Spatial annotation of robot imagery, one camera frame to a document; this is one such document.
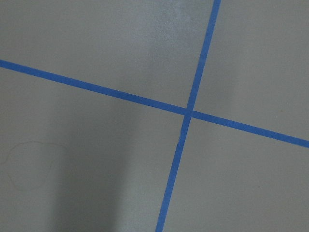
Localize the blue tape grid lines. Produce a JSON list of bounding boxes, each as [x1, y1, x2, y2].
[[0, 0, 309, 232]]

